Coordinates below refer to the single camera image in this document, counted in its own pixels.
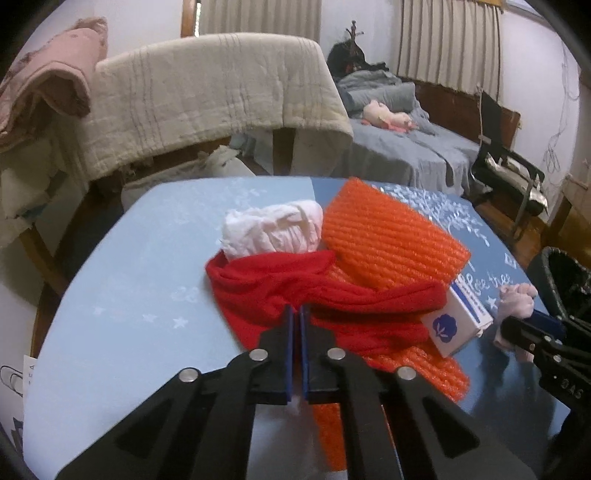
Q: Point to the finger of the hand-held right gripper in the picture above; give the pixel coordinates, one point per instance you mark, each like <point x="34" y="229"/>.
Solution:
<point x="549" y="325"/>
<point x="521" y="332"/>

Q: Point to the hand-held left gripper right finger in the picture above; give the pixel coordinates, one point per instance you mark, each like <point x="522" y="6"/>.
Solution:
<point x="304" y="364"/>

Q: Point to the black bag-lined trash bin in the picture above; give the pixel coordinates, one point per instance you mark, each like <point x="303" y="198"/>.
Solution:
<point x="568" y="281"/>

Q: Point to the blue tree-print tablecloth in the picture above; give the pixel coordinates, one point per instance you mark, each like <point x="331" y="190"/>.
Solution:
<point x="138" y="277"/>

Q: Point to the orange ribbed cloth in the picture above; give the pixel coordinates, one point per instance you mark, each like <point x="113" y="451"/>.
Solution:
<point x="392" y="230"/>

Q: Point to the wooden coat rack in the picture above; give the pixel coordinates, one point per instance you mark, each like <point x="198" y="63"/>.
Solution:
<point x="354" y="32"/>

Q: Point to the white cloth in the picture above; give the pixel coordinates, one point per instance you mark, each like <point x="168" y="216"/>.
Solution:
<point x="268" y="230"/>

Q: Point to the black chair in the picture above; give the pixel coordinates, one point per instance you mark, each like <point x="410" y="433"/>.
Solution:
<point x="494" y="115"/>

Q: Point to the off-white fabric bundle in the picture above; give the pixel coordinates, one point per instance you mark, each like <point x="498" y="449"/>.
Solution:
<point x="184" y="173"/>

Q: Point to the white box with blue flower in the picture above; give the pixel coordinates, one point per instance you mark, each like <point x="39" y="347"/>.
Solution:
<point x="455" y="327"/>

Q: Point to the wooden window frame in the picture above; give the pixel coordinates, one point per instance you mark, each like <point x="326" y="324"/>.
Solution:
<point x="190" y="16"/>

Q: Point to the wooden chair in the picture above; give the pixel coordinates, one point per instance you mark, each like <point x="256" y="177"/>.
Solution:
<point x="284" y="152"/>

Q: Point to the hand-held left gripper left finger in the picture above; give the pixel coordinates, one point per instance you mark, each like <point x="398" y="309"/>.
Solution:
<point x="289" y="360"/>

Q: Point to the pink plush toy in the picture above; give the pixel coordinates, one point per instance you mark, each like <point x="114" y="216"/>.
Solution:
<point x="383" y="115"/>

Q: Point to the bed with grey sheet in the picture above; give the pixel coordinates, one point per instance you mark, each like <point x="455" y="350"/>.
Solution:
<point x="415" y="152"/>

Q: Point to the cream cloth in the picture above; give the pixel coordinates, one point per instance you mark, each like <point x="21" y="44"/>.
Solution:
<point x="27" y="198"/>

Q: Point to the silver cushion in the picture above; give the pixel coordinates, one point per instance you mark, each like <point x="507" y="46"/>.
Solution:
<point x="535" y="194"/>

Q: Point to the wooden headboard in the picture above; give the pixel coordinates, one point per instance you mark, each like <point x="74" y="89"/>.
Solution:
<point x="457" y="101"/>

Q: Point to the pink cloth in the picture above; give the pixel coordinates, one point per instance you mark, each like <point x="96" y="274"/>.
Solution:
<point x="519" y="300"/>

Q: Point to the beige curtain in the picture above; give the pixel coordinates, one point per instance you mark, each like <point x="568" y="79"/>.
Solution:
<point x="258" y="18"/>
<point x="443" y="41"/>

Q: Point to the red cloth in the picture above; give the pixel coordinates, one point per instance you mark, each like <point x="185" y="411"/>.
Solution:
<point x="277" y="277"/>

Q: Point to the white printed paper bag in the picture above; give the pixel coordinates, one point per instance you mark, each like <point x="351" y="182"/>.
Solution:
<point x="11" y="397"/>

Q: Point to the grey duvet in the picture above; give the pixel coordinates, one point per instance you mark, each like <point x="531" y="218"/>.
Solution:
<point x="374" y="87"/>

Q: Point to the pink blanket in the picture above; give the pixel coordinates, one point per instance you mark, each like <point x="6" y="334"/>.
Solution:
<point x="46" y="78"/>

